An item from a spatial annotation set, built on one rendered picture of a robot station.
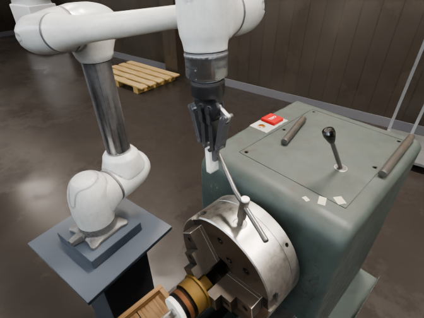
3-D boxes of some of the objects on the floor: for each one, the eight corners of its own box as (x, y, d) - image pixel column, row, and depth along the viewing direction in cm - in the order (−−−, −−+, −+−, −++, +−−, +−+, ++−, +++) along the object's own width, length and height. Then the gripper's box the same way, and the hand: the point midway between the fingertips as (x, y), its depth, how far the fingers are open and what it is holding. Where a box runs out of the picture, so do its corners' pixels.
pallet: (182, 79, 503) (182, 73, 497) (144, 96, 444) (142, 88, 437) (130, 66, 569) (130, 60, 562) (91, 78, 510) (90, 72, 503)
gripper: (175, 76, 62) (185, 167, 75) (216, 88, 54) (220, 187, 66) (200, 69, 67) (206, 156, 79) (241, 79, 58) (241, 173, 71)
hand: (212, 158), depth 71 cm, fingers closed
